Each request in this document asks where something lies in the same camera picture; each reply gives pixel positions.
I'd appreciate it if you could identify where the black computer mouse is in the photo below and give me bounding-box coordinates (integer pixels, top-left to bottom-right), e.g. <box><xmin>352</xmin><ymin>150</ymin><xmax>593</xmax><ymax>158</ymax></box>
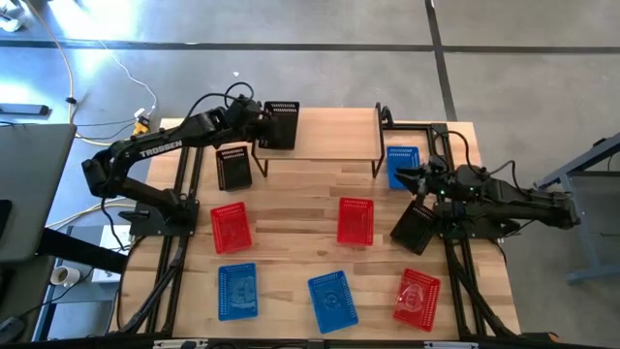
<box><xmin>0</xmin><ymin>315</ymin><xmax>26</xmax><ymax>344</ymax></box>

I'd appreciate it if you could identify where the silver metal bracket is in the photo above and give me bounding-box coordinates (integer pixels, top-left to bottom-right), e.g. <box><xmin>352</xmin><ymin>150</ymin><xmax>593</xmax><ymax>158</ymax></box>
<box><xmin>153</xmin><ymin>338</ymin><xmax>209</xmax><ymax>349</ymax></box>
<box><xmin>424</xmin><ymin>340</ymin><xmax>480</xmax><ymax>349</ymax></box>

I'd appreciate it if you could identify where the wooden shelf with black legs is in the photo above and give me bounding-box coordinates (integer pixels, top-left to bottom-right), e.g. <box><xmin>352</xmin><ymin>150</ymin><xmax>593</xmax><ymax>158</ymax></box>
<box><xmin>250</xmin><ymin>101</ymin><xmax>387</xmax><ymax>179</ymax></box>

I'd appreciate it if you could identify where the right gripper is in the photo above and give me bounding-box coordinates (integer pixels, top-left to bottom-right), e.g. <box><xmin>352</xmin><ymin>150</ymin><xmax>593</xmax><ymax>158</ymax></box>
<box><xmin>395</xmin><ymin>162</ymin><xmax>456</xmax><ymax>207</ymax></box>

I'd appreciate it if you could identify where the grey desk top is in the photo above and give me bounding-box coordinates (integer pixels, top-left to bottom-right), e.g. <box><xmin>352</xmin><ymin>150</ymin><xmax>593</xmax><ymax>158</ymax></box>
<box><xmin>0</xmin><ymin>123</ymin><xmax>78</xmax><ymax>263</ymax></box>

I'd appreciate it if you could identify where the white power box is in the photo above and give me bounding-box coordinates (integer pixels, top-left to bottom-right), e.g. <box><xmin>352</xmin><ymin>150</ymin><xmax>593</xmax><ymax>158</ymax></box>
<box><xmin>91</xmin><ymin>223</ymin><xmax>135</xmax><ymax>285</ymax></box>

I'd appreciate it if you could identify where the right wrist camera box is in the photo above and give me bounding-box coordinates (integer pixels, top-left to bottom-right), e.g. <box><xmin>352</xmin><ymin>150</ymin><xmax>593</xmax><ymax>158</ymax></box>
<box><xmin>426</xmin><ymin>154</ymin><xmax>452</xmax><ymax>176</ymax></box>

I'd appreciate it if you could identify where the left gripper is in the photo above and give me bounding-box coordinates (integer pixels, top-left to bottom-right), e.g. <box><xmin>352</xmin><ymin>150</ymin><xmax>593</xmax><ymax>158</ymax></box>
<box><xmin>231</xmin><ymin>113</ymin><xmax>280</xmax><ymax>145</ymax></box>

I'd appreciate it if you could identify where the black plastic basket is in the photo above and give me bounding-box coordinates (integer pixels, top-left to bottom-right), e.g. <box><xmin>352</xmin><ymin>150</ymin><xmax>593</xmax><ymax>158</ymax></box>
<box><xmin>258</xmin><ymin>100</ymin><xmax>300</xmax><ymax>150</ymax></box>
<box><xmin>389</xmin><ymin>199</ymin><xmax>440</xmax><ymax>257</ymax></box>
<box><xmin>215</xmin><ymin>144</ymin><xmax>254</xmax><ymax>192</ymax></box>

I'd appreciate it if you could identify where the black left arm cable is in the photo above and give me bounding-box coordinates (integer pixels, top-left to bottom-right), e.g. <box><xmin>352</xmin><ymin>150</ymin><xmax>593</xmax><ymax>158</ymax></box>
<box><xmin>183</xmin><ymin>80</ymin><xmax>257</xmax><ymax>128</ymax></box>

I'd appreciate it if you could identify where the pale yellow cable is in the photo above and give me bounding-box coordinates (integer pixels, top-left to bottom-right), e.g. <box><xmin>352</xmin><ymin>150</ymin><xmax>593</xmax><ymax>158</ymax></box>
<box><xmin>46</xmin><ymin>196</ymin><xmax>140</xmax><ymax>230</ymax></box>

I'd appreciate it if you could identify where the black aluminium rig frame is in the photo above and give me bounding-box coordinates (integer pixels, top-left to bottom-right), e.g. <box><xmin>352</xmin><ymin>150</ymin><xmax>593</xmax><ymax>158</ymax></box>
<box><xmin>109</xmin><ymin>102</ymin><xmax>522</xmax><ymax>340</ymax></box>

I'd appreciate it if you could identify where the grey-blue metal table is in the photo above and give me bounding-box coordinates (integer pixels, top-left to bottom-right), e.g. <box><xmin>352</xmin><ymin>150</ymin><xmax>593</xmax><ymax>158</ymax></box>
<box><xmin>534</xmin><ymin>131</ymin><xmax>620</xmax><ymax>286</ymax></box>

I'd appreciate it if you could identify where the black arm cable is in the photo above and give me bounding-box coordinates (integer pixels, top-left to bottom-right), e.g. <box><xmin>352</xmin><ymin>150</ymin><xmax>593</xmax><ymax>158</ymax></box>
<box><xmin>432</xmin><ymin>129</ymin><xmax>532</xmax><ymax>198</ymax></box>
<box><xmin>183</xmin><ymin>80</ymin><xmax>257</xmax><ymax>128</ymax></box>

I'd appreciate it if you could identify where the black desk beam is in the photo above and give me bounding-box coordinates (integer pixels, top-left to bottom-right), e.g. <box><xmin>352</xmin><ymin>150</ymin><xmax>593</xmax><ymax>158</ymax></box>
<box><xmin>37</xmin><ymin>226</ymin><xmax>131</xmax><ymax>275</ymax></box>

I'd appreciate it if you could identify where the dark flat bar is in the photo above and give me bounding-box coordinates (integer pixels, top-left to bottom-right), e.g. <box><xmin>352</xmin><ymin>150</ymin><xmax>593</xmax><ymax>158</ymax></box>
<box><xmin>0</xmin><ymin>103</ymin><xmax>51</xmax><ymax>117</ymax></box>

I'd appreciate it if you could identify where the black object on desk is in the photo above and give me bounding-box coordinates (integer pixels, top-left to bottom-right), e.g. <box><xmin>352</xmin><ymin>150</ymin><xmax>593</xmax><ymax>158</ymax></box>
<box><xmin>0</xmin><ymin>199</ymin><xmax>14</xmax><ymax>239</ymax></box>

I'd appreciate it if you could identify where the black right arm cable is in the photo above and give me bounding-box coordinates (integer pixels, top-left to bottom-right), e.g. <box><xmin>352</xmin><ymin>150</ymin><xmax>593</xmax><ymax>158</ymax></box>
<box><xmin>432</xmin><ymin>129</ymin><xmax>532</xmax><ymax>198</ymax></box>

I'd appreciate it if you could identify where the white crumpled cloth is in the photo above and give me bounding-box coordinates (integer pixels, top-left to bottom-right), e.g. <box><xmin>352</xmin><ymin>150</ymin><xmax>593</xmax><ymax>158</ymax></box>
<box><xmin>0</xmin><ymin>3</ymin><xmax>35</xmax><ymax>33</ymax></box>

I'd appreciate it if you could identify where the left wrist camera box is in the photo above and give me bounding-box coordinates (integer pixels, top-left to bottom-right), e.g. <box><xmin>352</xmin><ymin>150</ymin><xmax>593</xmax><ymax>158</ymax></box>
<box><xmin>235</xmin><ymin>96</ymin><xmax>264</xmax><ymax>117</ymax></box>

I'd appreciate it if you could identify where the yellow floor cable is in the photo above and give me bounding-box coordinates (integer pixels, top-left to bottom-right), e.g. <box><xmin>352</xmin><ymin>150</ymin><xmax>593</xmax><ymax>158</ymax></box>
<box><xmin>21</xmin><ymin>0</ymin><xmax>146</xmax><ymax>146</ymax></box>

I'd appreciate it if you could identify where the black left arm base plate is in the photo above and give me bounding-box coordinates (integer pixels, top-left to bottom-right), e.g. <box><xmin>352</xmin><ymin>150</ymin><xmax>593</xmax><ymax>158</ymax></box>
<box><xmin>118</xmin><ymin>201</ymin><xmax>201</xmax><ymax>238</ymax></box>

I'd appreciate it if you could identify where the blue plastic basket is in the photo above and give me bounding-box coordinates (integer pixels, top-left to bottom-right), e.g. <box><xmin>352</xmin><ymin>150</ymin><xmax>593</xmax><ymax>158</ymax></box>
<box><xmin>386</xmin><ymin>145</ymin><xmax>421</xmax><ymax>191</ymax></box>
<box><xmin>217</xmin><ymin>262</ymin><xmax>260</xmax><ymax>322</ymax></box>
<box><xmin>307</xmin><ymin>270</ymin><xmax>360</xmax><ymax>334</ymax></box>

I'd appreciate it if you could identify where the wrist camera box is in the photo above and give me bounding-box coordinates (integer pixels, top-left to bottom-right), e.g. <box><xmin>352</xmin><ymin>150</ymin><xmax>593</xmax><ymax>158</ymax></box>
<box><xmin>426</xmin><ymin>154</ymin><xmax>452</xmax><ymax>176</ymax></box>
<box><xmin>235</xmin><ymin>96</ymin><xmax>264</xmax><ymax>117</ymax></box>

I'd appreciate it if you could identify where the thin white cable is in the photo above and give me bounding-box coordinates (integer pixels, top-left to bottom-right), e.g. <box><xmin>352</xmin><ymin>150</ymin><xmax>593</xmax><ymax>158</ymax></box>
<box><xmin>96</xmin><ymin>39</ymin><xmax>160</xmax><ymax>117</ymax></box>

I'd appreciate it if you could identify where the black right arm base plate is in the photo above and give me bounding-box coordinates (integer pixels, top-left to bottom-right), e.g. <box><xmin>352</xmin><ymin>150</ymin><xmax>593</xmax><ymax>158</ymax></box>
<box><xmin>433</xmin><ymin>212</ymin><xmax>510</xmax><ymax>242</ymax></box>

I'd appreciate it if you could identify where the white paper cup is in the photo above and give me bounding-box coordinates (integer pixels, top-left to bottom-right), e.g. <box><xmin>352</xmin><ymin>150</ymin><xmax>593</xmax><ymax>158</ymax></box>
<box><xmin>49</xmin><ymin>265</ymin><xmax>82</xmax><ymax>288</ymax></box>

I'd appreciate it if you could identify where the red plastic basket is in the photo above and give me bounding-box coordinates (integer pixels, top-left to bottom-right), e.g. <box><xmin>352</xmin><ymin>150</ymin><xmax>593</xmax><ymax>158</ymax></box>
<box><xmin>209</xmin><ymin>201</ymin><xmax>254</xmax><ymax>255</ymax></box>
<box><xmin>336</xmin><ymin>196</ymin><xmax>375</xmax><ymax>247</ymax></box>
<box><xmin>391</xmin><ymin>268</ymin><xmax>443</xmax><ymax>333</ymax></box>

